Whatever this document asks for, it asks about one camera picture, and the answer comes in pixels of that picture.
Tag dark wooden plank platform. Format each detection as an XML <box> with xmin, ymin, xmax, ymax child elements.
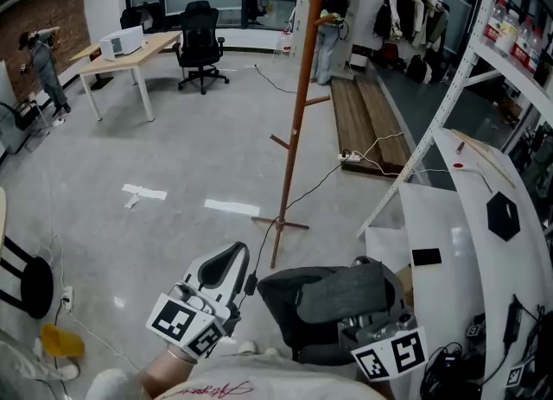
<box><xmin>329</xmin><ymin>75</ymin><xmax>412</xmax><ymax>178</ymax></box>

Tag thin wooden sticks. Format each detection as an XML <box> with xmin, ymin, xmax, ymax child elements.
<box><xmin>450</xmin><ymin>128</ymin><xmax>518</xmax><ymax>190</ymax></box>

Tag black cable with adapter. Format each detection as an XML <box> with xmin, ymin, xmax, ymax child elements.
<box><xmin>232</xmin><ymin>160</ymin><xmax>346</xmax><ymax>307</ymax></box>

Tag clear plastic bottle blue label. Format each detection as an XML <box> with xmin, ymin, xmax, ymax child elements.
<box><xmin>526</xmin><ymin>26</ymin><xmax>545</xmax><ymax>75</ymax></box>

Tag dark grey backpack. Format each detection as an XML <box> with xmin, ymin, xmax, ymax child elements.
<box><xmin>256</xmin><ymin>259</ymin><xmax>392</xmax><ymax>365</ymax></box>

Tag black bag on floor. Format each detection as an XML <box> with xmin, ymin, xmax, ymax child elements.
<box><xmin>404</xmin><ymin>54</ymin><xmax>434</xmax><ymax>86</ymax></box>

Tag clothes rail with garments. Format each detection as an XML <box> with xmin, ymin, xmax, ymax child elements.
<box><xmin>372</xmin><ymin>0</ymin><xmax>451</xmax><ymax>53</ymax></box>

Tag black power adapter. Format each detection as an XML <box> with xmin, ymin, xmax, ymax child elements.
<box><xmin>502</xmin><ymin>293</ymin><xmax>524</xmax><ymax>352</ymax></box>

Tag black cable bundle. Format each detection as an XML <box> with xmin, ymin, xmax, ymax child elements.
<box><xmin>420</xmin><ymin>340</ymin><xmax>483</xmax><ymax>400</ymax></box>

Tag black office chair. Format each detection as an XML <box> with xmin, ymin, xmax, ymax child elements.
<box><xmin>174</xmin><ymin>0</ymin><xmax>231</xmax><ymax>96</ymax></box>

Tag person's left forearm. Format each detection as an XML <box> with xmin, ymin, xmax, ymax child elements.
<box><xmin>136</xmin><ymin>345</ymin><xmax>198</xmax><ymax>397</ymax></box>

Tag light wooden desk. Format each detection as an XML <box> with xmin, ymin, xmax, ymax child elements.
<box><xmin>68</xmin><ymin>30</ymin><xmax>185</xmax><ymax>124</ymax></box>

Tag white partition board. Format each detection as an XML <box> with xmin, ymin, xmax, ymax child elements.
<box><xmin>290</xmin><ymin>0</ymin><xmax>369</xmax><ymax>80</ymax></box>

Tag black round stool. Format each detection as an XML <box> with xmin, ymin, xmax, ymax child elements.
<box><xmin>0</xmin><ymin>235</ymin><xmax>55</xmax><ymax>321</ymax></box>

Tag thin grey rod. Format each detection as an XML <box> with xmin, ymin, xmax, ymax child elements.
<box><xmin>476</xmin><ymin>163</ymin><xmax>494</xmax><ymax>194</ymax></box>

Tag black floor cable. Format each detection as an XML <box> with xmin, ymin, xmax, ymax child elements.
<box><xmin>253</xmin><ymin>63</ymin><xmax>300</xmax><ymax>95</ymax></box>

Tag black hexagonal pad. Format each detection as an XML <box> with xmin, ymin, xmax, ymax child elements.
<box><xmin>486</xmin><ymin>190</ymin><xmax>521</xmax><ymax>243</ymax></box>

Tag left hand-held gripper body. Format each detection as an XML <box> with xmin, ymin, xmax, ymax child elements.
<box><xmin>145</xmin><ymin>271</ymin><xmax>242</xmax><ymax>363</ymax></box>

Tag white power cable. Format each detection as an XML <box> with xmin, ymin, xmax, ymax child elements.
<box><xmin>356</xmin><ymin>131</ymin><xmax>450</xmax><ymax>177</ymax></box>

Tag clear water jug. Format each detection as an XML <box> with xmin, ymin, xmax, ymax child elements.
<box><xmin>276</xmin><ymin>29</ymin><xmax>294</xmax><ymax>56</ymax></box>

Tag brown wooden coat rack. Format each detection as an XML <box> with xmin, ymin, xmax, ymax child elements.
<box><xmin>251</xmin><ymin>0</ymin><xmax>351</xmax><ymax>270</ymax></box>

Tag white box appliance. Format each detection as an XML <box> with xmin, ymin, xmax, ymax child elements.
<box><xmin>99</xmin><ymin>25</ymin><xmax>145</xmax><ymax>62</ymax></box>

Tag clear plastic bottle white label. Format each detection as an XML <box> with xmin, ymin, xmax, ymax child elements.
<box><xmin>494</xmin><ymin>9</ymin><xmax>520</xmax><ymax>57</ymax></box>

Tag black chairs by window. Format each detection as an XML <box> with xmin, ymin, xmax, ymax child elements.
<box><xmin>119</xmin><ymin>2</ymin><xmax>166</xmax><ymax>33</ymax></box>

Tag black smartphone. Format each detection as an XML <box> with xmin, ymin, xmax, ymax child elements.
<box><xmin>410</xmin><ymin>247</ymin><xmax>443</xmax><ymax>268</ymax></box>

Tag white metal shelving rack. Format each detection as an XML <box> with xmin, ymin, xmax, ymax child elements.
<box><xmin>356</xmin><ymin>0</ymin><xmax>553</xmax><ymax>239</ymax></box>

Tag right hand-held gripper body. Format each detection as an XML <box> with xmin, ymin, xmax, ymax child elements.
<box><xmin>338</xmin><ymin>310</ymin><xmax>429</xmax><ymax>384</ymax></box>

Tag grey metal cart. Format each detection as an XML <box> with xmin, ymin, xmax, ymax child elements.
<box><xmin>0</xmin><ymin>98</ymin><xmax>51</xmax><ymax>156</ymax></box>

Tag white floor tape strip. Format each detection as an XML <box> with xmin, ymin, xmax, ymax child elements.
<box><xmin>203</xmin><ymin>198</ymin><xmax>262</xmax><ymax>219</ymax></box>
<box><xmin>121</xmin><ymin>182</ymin><xmax>168</xmax><ymax>210</ymax></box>

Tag clear plastic bottle red label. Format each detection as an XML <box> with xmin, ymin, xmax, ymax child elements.
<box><xmin>511</xmin><ymin>17</ymin><xmax>535</xmax><ymax>67</ymax></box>
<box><xmin>483</xmin><ymin>0</ymin><xmax>509</xmax><ymax>48</ymax></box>

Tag person's white printed shirt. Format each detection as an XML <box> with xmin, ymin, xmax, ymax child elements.
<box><xmin>86</xmin><ymin>352</ymin><xmax>390</xmax><ymax>400</ymax></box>

